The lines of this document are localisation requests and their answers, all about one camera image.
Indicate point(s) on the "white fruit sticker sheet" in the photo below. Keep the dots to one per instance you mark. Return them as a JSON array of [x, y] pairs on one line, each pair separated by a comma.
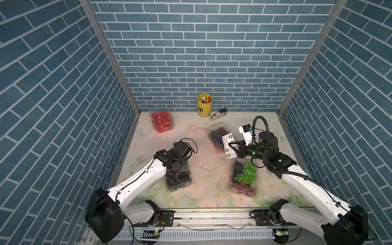
[[229, 148]]

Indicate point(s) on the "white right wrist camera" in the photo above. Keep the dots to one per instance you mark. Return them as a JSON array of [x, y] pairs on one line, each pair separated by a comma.
[[246, 131]]

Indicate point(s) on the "aluminium corner post right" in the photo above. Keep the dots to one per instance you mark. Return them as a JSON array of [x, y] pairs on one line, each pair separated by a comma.
[[323, 34]]

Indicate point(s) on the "yellow pen cup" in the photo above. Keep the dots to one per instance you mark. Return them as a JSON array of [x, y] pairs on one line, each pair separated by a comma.
[[204, 105]]

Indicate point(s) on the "clear box of strawberries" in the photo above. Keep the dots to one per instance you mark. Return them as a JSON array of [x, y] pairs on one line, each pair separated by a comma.
[[162, 120]]

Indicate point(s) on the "clear box of mixed grapes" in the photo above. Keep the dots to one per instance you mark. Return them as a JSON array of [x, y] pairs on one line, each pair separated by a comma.
[[243, 179]]

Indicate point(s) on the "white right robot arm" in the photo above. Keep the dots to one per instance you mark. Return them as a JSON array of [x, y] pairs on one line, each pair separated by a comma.
[[337, 222]]

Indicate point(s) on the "grey desk stapler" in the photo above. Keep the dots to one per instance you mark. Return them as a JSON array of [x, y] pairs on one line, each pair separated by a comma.
[[217, 115]]

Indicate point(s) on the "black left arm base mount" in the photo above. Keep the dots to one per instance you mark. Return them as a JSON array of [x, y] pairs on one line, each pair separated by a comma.
[[148, 214]]

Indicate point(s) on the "aluminium corner post left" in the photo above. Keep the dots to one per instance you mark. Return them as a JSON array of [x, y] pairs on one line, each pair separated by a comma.
[[97, 27]]

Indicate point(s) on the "clear box of avocados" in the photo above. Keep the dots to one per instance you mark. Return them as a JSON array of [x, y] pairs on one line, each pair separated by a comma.
[[174, 182]]

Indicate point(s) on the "aluminium front rail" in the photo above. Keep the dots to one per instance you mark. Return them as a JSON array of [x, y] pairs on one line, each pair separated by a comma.
[[211, 217]]

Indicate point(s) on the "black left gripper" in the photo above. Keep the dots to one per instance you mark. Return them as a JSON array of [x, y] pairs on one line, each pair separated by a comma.
[[185, 167]]

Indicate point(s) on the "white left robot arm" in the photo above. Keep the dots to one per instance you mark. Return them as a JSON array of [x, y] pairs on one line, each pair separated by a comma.
[[108, 211]]

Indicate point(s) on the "clear box of blueberries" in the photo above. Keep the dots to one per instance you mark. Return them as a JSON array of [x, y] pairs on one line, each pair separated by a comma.
[[215, 134]]

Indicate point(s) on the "aluminium corner post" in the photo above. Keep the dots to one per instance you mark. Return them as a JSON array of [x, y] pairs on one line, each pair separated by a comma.
[[97, 27], [323, 34]]

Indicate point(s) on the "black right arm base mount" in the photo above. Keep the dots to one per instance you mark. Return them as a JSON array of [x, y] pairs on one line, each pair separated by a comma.
[[270, 216]]

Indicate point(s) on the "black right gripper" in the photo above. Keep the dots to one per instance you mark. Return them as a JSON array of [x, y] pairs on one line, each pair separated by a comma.
[[241, 152]]

